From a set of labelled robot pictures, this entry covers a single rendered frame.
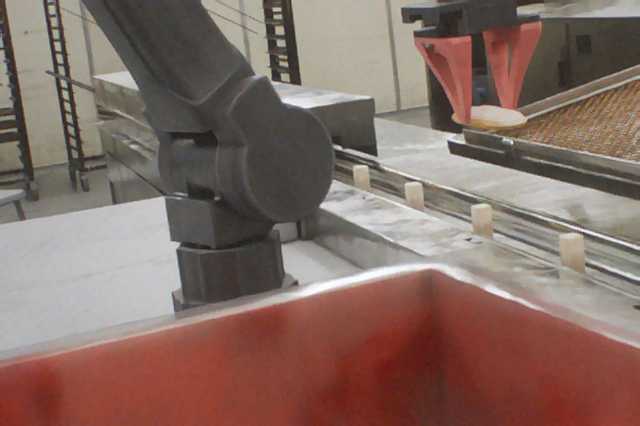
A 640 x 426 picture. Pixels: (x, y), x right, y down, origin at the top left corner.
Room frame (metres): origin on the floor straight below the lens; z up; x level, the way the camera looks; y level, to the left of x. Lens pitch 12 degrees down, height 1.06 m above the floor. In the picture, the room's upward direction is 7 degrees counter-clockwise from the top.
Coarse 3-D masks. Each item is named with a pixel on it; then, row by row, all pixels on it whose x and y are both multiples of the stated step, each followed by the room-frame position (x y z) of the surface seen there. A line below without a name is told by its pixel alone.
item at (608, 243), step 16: (336, 160) 1.34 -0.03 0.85; (352, 160) 1.28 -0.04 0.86; (368, 160) 1.25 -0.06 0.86; (384, 176) 1.19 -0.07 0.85; (400, 176) 1.14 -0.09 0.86; (416, 176) 1.11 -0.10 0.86; (432, 192) 1.07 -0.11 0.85; (448, 192) 1.03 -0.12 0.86; (464, 192) 1.00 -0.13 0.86; (496, 208) 0.94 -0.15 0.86; (512, 208) 0.91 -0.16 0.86; (528, 208) 0.90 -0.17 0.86; (528, 224) 0.89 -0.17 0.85; (544, 224) 0.86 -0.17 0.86; (560, 224) 0.84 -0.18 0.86; (576, 224) 0.83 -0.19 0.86; (592, 240) 0.80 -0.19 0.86; (608, 240) 0.78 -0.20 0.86; (624, 240) 0.77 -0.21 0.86; (624, 256) 0.76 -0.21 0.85
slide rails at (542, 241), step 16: (352, 176) 1.23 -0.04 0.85; (400, 192) 1.10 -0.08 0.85; (432, 208) 1.02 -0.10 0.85; (448, 208) 1.00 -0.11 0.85; (464, 208) 0.99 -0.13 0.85; (496, 224) 0.91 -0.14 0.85; (512, 224) 0.91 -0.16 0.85; (528, 240) 0.85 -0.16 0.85; (544, 240) 0.84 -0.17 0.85; (592, 256) 0.78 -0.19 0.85; (608, 256) 0.77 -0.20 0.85; (608, 272) 0.74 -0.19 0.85; (624, 272) 0.73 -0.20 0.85
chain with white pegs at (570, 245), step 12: (48, 72) 4.55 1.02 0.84; (72, 84) 3.73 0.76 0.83; (84, 84) 3.52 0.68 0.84; (360, 168) 1.16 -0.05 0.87; (360, 180) 1.16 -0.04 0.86; (408, 192) 1.03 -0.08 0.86; (420, 192) 1.03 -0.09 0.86; (408, 204) 1.03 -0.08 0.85; (420, 204) 1.03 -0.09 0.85; (480, 216) 0.89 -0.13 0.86; (480, 228) 0.89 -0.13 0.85; (492, 228) 0.90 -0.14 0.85; (564, 240) 0.76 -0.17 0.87; (576, 240) 0.76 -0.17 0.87; (564, 252) 0.76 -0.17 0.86; (576, 252) 0.76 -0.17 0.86; (564, 264) 0.77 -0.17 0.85; (576, 264) 0.76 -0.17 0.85
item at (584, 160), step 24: (624, 72) 1.20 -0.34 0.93; (576, 96) 1.18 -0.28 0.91; (600, 96) 1.17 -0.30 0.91; (624, 96) 1.13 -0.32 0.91; (552, 120) 1.12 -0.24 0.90; (480, 144) 1.11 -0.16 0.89; (528, 144) 1.01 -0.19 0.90; (576, 144) 1.00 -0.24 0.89; (600, 144) 0.98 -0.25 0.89; (624, 144) 0.96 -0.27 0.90; (600, 168) 0.90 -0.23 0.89; (624, 168) 0.86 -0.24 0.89
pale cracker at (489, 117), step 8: (472, 112) 0.92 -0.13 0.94; (480, 112) 0.91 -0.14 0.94; (488, 112) 0.90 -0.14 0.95; (496, 112) 0.89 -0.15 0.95; (504, 112) 0.89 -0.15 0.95; (512, 112) 0.89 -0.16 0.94; (456, 120) 0.93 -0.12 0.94; (472, 120) 0.90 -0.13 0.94; (480, 120) 0.89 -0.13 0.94; (488, 120) 0.88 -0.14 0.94; (496, 120) 0.88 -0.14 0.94; (504, 120) 0.87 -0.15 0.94; (512, 120) 0.87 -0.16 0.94; (520, 120) 0.87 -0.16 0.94; (480, 128) 0.89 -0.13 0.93; (488, 128) 0.88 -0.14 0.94; (496, 128) 0.87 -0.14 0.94; (504, 128) 0.87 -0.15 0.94; (512, 128) 0.87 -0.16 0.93
